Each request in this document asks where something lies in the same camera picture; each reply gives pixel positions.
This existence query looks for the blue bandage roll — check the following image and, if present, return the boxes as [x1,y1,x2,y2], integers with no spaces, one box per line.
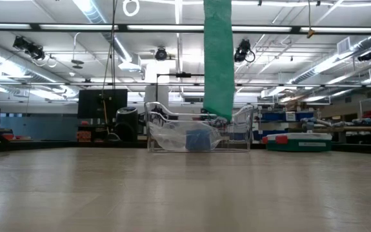
[185,129,212,151]

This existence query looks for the black hanging cable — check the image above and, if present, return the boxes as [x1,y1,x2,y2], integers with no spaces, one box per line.
[101,0,118,136]

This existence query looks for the wooden workbench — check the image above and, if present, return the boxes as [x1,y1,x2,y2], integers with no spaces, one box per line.
[312,125,371,144]

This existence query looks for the black rounded chair back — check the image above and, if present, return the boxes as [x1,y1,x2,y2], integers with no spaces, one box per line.
[115,107,140,143]

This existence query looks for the overhead light bar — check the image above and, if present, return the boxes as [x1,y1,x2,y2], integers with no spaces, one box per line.
[0,22,371,35]

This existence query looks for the white cable loop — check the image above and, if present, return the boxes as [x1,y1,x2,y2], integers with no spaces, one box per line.
[122,0,140,17]

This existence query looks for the blue storage bins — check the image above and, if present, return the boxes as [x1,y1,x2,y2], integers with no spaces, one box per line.
[258,111,315,123]

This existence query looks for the teal elastic bandage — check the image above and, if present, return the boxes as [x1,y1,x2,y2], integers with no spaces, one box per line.
[203,0,236,123]

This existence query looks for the black aluminium frame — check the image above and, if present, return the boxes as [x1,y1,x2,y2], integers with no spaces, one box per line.
[0,140,371,156]

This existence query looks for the black monitor screen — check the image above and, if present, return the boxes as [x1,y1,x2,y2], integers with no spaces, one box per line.
[77,88,128,119]

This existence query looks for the silver ventilation duct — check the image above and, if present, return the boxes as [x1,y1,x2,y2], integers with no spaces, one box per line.
[290,34,371,84]

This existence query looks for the orange storage boxes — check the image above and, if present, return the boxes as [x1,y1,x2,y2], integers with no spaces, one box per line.
[76,121,92,142]

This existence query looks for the white ceiling vent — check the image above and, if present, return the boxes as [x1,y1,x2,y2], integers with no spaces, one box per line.
[336,37,352,55]

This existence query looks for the clear plastic bag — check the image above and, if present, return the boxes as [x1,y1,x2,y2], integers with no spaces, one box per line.
[148,121,223,152]

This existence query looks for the clear plastic bin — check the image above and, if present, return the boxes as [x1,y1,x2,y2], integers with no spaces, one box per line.
[144,101,255,153]

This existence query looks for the yellow hanging plug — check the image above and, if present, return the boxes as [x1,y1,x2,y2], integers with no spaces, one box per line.
[306,0,316,39]

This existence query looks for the black background station frame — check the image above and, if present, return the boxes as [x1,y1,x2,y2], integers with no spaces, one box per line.
[155,72,205,114]

